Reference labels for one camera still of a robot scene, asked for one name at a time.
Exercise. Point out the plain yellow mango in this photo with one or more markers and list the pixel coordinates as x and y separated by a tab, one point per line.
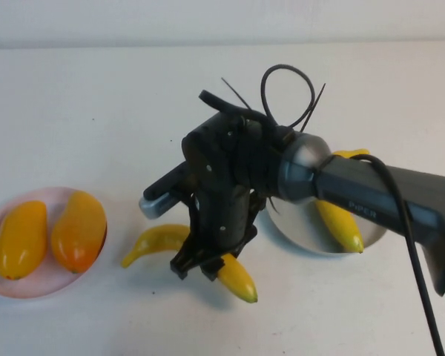
20	241

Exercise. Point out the black and silver right wrist camera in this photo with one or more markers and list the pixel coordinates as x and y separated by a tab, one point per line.
159	202

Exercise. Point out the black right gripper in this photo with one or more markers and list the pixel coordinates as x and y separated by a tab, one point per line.
222	222

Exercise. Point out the mango with orange blush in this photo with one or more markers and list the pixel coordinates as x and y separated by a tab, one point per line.
78	233

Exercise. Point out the grey-blue plastic plate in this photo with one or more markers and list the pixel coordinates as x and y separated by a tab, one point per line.
304	233

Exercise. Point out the long yellow banana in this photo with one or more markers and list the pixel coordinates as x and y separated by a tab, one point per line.
237	278

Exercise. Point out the pink plastic plate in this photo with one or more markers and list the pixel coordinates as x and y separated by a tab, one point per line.
59	286

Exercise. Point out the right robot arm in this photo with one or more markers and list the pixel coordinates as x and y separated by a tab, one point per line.
374	200

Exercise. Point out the short yellow banana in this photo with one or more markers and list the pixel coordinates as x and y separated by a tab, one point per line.
341	226

